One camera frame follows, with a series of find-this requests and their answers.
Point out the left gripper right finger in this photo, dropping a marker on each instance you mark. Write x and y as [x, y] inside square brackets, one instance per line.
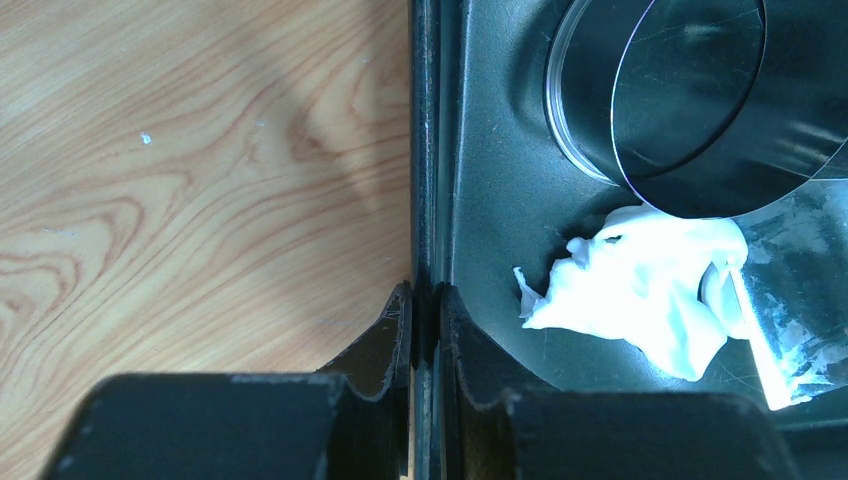
[596, 430]

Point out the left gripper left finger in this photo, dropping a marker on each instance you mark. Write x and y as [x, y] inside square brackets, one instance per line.
[347, 420]

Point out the black baking tray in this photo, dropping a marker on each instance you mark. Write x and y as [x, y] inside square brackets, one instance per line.
[489, 189]

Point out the wooden handled metal scraper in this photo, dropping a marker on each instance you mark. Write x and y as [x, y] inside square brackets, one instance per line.
[792, 292]

